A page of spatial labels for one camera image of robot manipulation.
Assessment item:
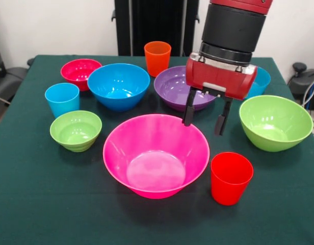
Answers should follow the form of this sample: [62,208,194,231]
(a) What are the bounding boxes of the large pink bowl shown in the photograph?
[102,113,211,200]

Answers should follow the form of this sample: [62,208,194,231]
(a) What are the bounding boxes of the red cup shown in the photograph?
[210,152,254,206]

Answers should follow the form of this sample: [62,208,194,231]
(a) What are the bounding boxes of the dark green tablecloth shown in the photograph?
[0,55,314,245]

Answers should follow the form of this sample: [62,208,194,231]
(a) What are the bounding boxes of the orange cup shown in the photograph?
[143,41,172,78]

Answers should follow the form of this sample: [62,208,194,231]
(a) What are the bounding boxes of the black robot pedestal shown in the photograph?
[111,0,203,57]

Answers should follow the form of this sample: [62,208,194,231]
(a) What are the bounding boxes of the large blue bowl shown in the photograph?
[87,63,151,112]

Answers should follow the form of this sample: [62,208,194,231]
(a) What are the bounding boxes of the black equipment base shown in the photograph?
[0,66,28,99]
[287,62,314,95]

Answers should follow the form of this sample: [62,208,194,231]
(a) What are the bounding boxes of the large green bowl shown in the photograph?
[239,95,314,153]

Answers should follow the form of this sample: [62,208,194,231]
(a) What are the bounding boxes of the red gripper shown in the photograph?
[181,52,258,137]

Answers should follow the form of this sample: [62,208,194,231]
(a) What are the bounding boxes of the small blue bowl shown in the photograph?
[245,66,272,99]

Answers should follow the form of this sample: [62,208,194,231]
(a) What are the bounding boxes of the blue and white cables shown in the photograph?
[299,76,314,110]

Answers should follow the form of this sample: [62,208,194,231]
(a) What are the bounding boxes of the small pinkish red bowl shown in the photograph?
[60,58,103,92]

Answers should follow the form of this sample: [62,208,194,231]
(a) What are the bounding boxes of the small green bowl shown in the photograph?
[49,110,103,153]

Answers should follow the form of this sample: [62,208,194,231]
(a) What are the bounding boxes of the blue cup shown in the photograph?
[44,82,81,119]

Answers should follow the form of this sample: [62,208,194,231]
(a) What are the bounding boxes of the purple bowl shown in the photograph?
[153,65,217,113]

